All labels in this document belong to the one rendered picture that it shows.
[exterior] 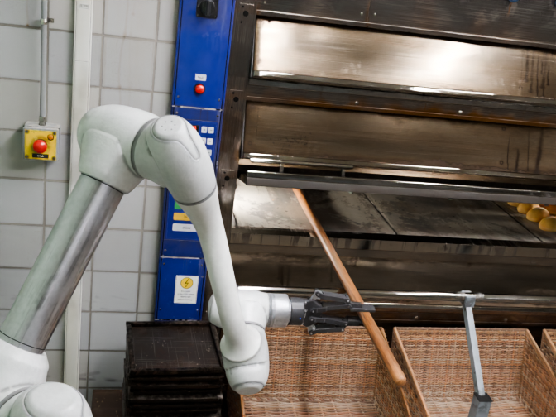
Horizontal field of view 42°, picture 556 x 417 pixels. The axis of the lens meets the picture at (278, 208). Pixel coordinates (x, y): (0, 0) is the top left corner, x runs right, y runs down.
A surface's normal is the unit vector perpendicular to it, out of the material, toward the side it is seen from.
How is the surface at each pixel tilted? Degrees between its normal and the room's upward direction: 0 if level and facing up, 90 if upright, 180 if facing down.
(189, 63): 90
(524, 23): 90
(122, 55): 90
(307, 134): 70
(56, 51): 90
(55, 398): 6
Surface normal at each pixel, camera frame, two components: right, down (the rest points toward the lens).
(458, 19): 0.18, 0.37
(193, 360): 0.13, -0.92
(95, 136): -0.47, -0.25
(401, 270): 0.21, 0.04
